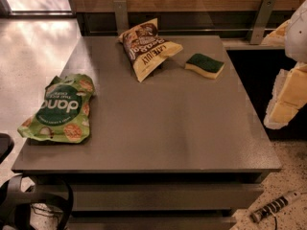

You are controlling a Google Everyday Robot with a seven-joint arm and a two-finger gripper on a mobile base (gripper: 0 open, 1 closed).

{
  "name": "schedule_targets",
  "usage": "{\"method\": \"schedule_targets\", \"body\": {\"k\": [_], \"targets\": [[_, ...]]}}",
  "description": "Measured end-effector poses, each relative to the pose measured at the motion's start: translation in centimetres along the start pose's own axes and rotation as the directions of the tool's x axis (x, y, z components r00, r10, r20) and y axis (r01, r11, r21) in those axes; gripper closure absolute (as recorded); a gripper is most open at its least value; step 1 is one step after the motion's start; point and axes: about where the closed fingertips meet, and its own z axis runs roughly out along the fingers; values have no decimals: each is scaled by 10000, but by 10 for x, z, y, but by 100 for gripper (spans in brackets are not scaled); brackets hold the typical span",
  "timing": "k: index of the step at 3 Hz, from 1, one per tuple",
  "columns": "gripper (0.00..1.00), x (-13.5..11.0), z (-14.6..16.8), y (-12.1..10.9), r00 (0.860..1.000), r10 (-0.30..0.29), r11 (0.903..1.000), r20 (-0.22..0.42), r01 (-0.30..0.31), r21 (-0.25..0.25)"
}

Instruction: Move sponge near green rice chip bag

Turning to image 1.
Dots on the black round object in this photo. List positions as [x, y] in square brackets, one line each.
[6, 146]

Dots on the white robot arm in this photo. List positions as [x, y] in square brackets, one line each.
[296, 35]

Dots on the black chair base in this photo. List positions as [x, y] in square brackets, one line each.
[15, 205]

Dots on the white power strip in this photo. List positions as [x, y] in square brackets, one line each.
[275, 206]

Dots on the right metal bracket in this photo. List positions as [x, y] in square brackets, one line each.
[255, 34]

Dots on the metal bracket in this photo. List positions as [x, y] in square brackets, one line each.
[121, 15]
[255, 34]

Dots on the green rice chip bag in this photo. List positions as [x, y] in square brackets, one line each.
[64, 114]

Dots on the left metal bracket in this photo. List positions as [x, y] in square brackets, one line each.
[121, 15]

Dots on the green and yellow sponge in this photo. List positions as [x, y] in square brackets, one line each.
[207, 67]

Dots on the brown and cream chip bag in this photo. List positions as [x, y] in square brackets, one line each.
[145, 49]

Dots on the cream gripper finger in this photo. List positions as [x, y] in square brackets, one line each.
[289, 95]
[276, 37]

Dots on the grey drawer cabinet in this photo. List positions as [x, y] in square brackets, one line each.
[176, 151]

